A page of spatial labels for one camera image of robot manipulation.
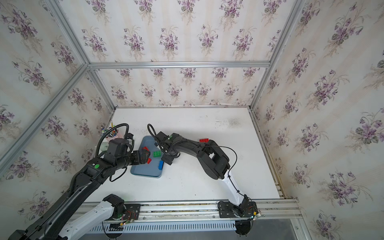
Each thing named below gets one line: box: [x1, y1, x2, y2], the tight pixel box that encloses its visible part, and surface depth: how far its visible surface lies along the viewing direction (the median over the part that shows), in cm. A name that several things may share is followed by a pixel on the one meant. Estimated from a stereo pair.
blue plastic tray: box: [130, 135, 164, 179], surface depth 87 cm
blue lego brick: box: [158, 160, 164, 171], surface depth 88 cm
